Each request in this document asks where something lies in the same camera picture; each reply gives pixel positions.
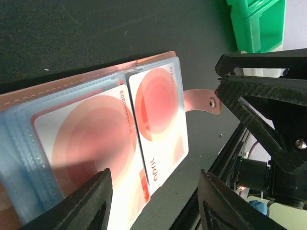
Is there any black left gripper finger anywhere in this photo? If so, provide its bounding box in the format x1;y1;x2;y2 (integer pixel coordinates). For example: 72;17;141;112
20;168;113;230

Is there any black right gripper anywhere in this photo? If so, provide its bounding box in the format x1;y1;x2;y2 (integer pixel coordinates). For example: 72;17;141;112
198;79;307;230

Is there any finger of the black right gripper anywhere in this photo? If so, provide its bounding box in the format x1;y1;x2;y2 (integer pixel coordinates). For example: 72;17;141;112
215;48;307;83

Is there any pink leather card holder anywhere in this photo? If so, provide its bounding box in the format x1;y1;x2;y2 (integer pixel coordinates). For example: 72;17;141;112
0;51;221;230

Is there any red april card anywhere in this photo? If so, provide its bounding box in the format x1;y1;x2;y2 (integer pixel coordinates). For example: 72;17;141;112
128;57;189;195

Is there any green bin with red card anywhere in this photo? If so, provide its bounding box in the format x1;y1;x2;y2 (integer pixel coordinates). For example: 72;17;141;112
226;0;286;53

